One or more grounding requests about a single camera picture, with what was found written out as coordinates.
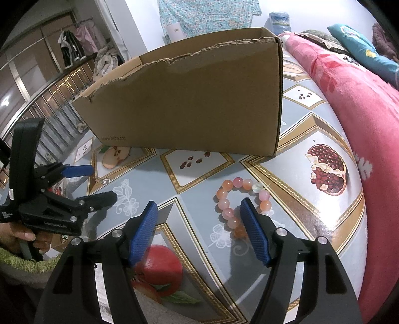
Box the blue water jug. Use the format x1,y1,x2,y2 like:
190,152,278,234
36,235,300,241
269,12,292,35

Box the pink orange bead bracelet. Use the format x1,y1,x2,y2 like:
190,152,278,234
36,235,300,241
214,176,273,240

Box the hanging clothes on rack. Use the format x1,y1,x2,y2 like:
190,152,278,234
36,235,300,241
58,20,124,82

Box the blue floral hanging cloth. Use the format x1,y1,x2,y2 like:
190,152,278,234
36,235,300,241
158,0,262,37

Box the teal patterned pillow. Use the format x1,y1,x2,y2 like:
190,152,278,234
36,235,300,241
327,24,398,90

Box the brown cardboard box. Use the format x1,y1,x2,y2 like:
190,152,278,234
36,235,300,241
73,28,283,157

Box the fruit pattern table cover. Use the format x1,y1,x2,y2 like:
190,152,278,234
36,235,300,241
54,53,367,323

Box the green fuzzy sleeve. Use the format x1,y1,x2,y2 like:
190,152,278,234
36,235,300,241
1,248,61,289

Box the person's left hand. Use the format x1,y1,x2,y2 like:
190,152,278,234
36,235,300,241
0,223,53,254

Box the pink red floral blanket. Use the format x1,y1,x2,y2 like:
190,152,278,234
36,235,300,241
280,32,398,323

